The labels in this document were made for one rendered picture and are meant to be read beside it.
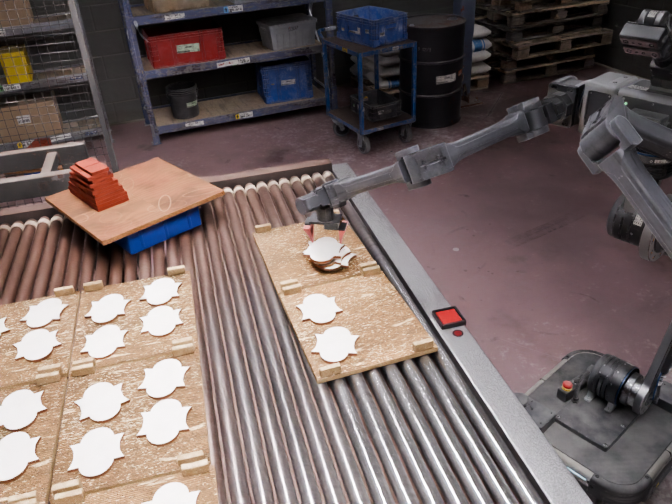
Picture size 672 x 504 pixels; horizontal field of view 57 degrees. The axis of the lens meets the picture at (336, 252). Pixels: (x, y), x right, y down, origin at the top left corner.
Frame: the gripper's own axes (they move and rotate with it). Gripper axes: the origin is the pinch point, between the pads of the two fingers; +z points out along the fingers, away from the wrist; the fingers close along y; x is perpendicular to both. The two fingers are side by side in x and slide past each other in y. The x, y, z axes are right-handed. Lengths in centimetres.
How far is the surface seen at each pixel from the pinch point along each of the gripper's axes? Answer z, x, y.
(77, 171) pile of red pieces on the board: -16, 10, -95
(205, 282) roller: 7.8, -18.6, -37.8
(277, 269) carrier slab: 6.0, -10.5, -15.0
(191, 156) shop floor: 107, 286, -185
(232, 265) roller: 7.9, -7.6, -32.2
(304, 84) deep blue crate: 79, 402, -110
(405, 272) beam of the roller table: 7.5, -4.3, 27.3
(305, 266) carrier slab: 5.9, -7.6, -6.0
